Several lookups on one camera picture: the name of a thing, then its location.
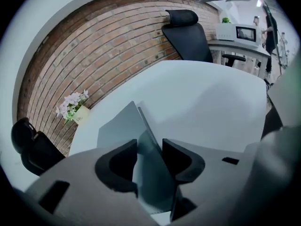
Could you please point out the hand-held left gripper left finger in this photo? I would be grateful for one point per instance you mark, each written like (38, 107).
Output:
(84, 192)

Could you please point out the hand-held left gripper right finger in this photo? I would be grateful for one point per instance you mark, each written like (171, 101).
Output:
(216, 187)

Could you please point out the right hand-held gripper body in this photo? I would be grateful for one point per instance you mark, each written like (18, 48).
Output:
(282, 168)

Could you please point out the grey notebook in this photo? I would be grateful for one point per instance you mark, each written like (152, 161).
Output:
(117, 126)

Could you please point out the black office chair with headrest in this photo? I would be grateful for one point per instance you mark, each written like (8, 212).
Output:
(40, 149)

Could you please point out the white flowers in pot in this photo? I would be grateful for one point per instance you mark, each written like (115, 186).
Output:
(70, 105)

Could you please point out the white desk with microwave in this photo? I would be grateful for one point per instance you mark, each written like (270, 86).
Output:
(237, 47)

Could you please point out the white microwave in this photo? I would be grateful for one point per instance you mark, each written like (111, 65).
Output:
(228, 32)

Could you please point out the black mesh office chair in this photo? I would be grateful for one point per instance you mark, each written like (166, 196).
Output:
(190, 39)

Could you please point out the small green plant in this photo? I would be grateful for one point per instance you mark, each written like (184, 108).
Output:
(226, 20)

